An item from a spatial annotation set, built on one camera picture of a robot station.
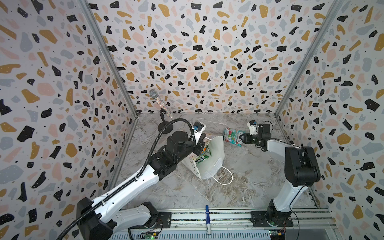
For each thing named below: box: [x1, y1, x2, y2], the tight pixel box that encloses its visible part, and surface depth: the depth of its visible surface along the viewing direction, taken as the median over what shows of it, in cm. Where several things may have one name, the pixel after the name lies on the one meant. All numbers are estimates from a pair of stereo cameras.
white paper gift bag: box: [180, 136, 225, 179], surface depth 84 cm
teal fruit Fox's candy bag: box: [223, 127, 246, 147], surface depth 105 cm
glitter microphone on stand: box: [149, 89, 174, 119], surface depth 93 cm
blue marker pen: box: [205, 205, 212, 236], surface depth 75 cm
